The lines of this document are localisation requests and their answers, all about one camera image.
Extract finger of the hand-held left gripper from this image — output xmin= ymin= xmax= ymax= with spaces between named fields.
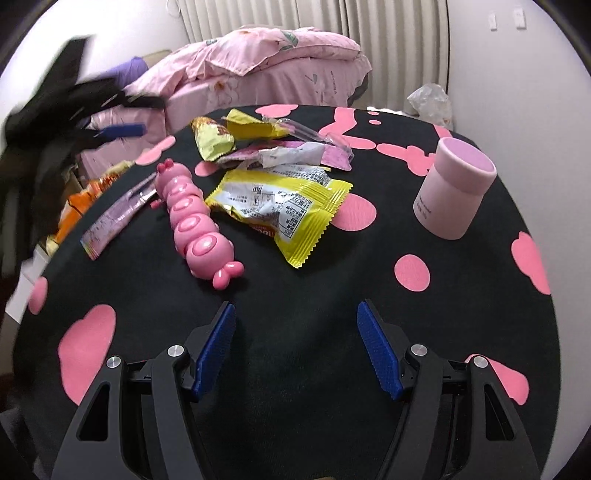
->
xmin=74 ymin=122 xmax=147 ymax=148
xmin=115 ymin=92 xmax=167 ymax=112

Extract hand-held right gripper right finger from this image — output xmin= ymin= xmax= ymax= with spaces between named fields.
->
xmin=356 ymin=299 xmax=541 ymax=480

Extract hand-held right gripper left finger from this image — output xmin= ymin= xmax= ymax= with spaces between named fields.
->
xmin=50 ymin=302 xmax=237 ymax=480

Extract orange snack bag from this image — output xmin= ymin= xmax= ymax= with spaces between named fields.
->
xmin=46 ymin=161 xmax=132 ymax=254

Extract gold brown candy wrapper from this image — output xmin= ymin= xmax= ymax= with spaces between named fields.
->
xmin=191 ymin=116 xmax=237 ymax=162

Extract pink strip wrapper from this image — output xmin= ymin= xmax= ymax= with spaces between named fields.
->
xmin=80 ymin=172 xmax=160 ymax=260

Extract small yellow wrapper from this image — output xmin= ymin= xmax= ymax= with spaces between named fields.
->
xmin=223 ymin=108 xmax=291 ymax=140

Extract large yellow snack wrapper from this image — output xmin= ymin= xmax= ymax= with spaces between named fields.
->
xmin=204 ymin=167 xmax=354 ymax=269

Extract clear plastic wrapper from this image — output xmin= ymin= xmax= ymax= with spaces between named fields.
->
xmin=261 ymin=117 xmax=354 ymax=151

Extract pink white wrapper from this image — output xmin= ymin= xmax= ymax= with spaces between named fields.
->
xmin=216 ymin=140 xmax=355 ymax=172

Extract purple pillow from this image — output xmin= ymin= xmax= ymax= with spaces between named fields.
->
xmin=104 ymin=56 xmax=148 ymax=90

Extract black pink-spotted tablecloth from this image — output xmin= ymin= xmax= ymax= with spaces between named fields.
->
xmin=11 ymin=105 xmax=561 ymax=480

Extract pink caterpillar toy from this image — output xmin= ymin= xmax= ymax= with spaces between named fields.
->
xmin=150 ymin=159 xmax=245 ymax=291

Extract bed with pink sheet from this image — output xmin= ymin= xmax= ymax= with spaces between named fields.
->
xmin=78 ymin=25 xmax=372 ymax=167

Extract pink floral duvet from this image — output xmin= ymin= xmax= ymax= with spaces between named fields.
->
xmin=131 ymin=25 xmax=363 ymax=93

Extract pink cylindrical jar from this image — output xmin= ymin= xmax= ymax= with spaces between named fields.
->
xmin=412 ymin=137 xmax=498 ymax=241

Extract beige pleated curtains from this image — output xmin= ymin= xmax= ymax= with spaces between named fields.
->
xmin=178 ymin=0 xmax=451 ymax=116

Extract white plastic bag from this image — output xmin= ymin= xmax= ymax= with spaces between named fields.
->
xmin=407 ymin=83 xmax=453 ymax=130

